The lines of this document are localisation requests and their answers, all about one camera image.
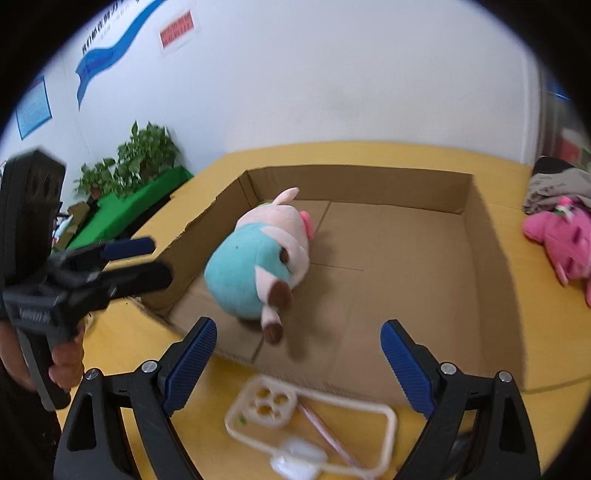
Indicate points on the cream phone case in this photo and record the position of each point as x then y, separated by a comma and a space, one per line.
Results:
241, 415

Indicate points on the small brown carton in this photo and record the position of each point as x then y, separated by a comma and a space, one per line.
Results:
78, 211

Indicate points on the teal and pink plush pig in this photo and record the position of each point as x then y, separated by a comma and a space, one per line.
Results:
240, 272

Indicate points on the brown cardboard box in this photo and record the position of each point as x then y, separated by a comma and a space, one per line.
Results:
392, 258

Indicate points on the glass partition with blue band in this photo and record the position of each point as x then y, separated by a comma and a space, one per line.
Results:
565, 124

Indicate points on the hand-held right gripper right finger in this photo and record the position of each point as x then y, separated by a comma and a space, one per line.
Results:
406, 364

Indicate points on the green cloth bench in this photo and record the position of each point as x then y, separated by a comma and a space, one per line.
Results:
129, 207

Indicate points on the pink pen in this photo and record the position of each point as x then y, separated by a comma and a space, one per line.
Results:
318, 422

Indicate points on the green potted plant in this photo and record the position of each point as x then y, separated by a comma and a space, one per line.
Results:
147, 152
94, 177

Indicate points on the pink plush toy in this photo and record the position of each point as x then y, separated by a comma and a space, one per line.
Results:
563, 240

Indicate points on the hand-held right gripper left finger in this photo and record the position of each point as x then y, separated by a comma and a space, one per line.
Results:
191, 364

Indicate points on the person's left forearm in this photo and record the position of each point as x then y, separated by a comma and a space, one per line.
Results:
21, 424

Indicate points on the person's left hand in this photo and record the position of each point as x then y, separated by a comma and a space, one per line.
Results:
67, 364

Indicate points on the blue wall poster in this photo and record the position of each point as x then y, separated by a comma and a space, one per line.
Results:
33, 107

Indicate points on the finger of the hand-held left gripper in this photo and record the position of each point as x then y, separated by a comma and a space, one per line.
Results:
143, 277
129, 248

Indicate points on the grey cloth bag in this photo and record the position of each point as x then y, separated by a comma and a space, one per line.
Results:
549, 189

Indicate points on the white earbuds case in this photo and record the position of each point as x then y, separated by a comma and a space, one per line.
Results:
300, 457

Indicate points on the red wall sign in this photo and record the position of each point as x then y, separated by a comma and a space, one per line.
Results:
179, 30

